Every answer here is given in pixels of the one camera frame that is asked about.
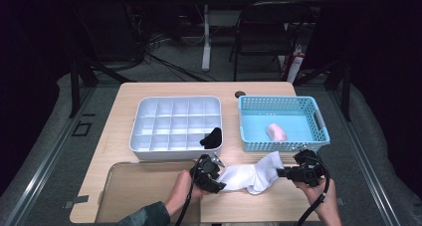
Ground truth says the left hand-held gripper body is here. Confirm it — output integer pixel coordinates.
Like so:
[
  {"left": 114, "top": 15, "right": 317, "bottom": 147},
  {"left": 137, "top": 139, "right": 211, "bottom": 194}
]
[{"left": 191, "top": 153, "right": 227, "bottom": 188}]

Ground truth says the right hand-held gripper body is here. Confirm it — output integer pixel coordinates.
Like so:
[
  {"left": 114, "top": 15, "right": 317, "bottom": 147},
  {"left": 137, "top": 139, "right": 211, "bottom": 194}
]
[{"left": 293, "top": 148, "right": 329, "bottom": 188}]

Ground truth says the black sock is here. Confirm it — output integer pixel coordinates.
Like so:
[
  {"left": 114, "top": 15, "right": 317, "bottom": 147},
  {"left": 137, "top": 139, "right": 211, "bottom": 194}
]
[{"left": 199, "top": 126, "right": 223, "bottom": 150}]

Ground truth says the white sock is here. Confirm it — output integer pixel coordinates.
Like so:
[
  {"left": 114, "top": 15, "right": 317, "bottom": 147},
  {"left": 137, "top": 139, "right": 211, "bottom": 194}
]
[{"left": 217, "top": 150, "right": 286, "bottom": 196}]

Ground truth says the pink sock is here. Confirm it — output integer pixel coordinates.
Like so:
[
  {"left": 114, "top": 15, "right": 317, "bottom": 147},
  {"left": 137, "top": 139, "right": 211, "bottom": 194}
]
[{"left": 266, "top": 122, "right": 288, "bottom": 142}]

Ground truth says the white compartment storage box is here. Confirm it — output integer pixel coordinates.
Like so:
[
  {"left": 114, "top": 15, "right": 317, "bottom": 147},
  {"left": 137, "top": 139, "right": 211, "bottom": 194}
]
[{"left": 128, "top": 96, "right": 224, "bottom": 162}]

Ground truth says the blue perforated plastic basket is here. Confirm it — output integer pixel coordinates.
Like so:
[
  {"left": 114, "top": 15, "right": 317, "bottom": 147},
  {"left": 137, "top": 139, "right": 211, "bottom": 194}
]
[{"left": 238, "top": 95, "right": 331, "bottom": 153}]

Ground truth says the clear plastic lid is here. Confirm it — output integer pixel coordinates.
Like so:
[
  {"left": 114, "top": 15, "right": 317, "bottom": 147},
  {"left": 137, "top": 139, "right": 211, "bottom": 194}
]
[{"left": 95, "top": 161, "right": 202, "bottom": 224}]

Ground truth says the person's right hand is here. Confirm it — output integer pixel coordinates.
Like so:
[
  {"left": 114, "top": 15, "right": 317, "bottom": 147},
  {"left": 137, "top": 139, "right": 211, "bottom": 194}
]
[{"left": 293, "top": 177, "right": 341, "bottom": 218}]

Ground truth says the person's left hand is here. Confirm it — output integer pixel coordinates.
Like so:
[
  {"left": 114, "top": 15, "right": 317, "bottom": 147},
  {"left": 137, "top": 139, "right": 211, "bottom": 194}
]
[{"left": 164, "top": 169, "right": 208, "bottom": 217}]

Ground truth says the black metal stand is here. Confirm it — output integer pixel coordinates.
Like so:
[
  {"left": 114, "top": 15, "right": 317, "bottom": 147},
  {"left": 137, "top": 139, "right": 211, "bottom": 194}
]
[
  {"left": 68, "top": 53, "right": 137, "bottom": 119},
  {"left": 293, "top": 58, "right": 352, "bottom": 122}
]

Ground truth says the red and white box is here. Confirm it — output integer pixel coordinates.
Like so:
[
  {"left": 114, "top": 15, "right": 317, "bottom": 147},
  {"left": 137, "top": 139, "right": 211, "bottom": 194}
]
[{"left": 280, "top": 43, "right": 307, "bottom": 85}]

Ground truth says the white desk leg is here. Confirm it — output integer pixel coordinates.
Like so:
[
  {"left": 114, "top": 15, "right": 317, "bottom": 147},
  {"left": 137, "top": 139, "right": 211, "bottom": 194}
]
[{"left": 201, "top": 4, "right": 213, "bottom": 72}]

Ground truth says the black folding chair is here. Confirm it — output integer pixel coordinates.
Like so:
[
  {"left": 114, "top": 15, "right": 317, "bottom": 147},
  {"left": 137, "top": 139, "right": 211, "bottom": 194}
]
[{"left": 228, "top": 0, "right": 313, "bottom": 83}]

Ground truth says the right hand-held gripper cable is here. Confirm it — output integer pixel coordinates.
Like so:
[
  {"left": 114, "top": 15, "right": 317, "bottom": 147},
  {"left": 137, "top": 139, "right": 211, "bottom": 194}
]
[{"left": 295, "top": 157, "right": 331, "bottom": 226}]

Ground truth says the hand-held gripper cable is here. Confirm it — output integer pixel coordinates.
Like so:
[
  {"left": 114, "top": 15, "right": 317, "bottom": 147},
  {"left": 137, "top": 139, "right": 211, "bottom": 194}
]
[
  {"left": 174, "top": 159, "right": 200, "bottom": 226},
  {"left": 295, "top": 157, "right": 331, "bottom": 226}
]

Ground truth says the left hand-held gripper cable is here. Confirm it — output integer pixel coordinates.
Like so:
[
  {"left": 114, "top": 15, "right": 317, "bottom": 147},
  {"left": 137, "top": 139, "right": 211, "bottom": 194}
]
[{"left": 174, "top": 159, "right": 200, "bottom": 226}]

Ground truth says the aluminium floor rail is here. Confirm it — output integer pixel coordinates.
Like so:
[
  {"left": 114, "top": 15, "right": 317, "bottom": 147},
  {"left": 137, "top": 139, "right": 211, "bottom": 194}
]
[
  {"left": 3, "top": 86, "right": 96, "bottom": 226},
  {"left": 326, "top": 90, "right": 402, "bottom": 226}
]

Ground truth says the bundle of floor cables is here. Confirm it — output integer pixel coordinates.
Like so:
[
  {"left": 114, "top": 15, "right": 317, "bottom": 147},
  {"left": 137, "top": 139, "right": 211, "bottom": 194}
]
[{"left": 143, "top": 33, "right": 220, "bottom": 83}]

